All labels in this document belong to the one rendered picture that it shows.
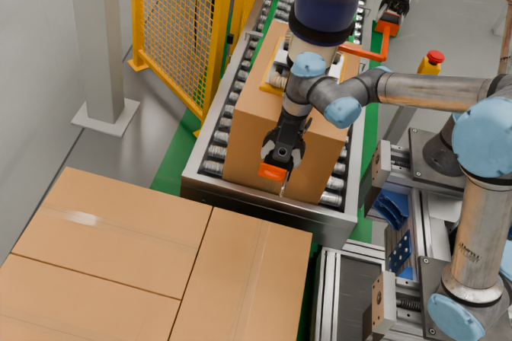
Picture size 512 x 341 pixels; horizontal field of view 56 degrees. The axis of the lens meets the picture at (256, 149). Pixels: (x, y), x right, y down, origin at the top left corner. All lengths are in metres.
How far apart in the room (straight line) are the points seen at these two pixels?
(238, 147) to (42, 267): 0.78
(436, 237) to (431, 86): 0.62
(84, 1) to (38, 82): 0.93
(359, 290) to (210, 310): 0.79
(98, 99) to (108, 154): 0.31
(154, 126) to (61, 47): 0.92
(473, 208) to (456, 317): 0.25
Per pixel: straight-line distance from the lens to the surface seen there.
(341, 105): 1.08
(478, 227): 0.97
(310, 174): 1.82
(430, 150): 1.60
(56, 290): 1.75
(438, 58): 2.08
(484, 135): 0.84
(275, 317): 1.72
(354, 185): 2.04
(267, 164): 1.32
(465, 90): 1.03
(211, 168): 2.02
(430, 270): 1.37
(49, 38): 3.56
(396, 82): 1.13
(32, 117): 3.02
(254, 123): 1.70
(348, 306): 2.20
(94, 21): 2.48
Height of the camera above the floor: 2.10
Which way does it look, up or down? 47 degrees down
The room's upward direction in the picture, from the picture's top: 14 degrees clockwise
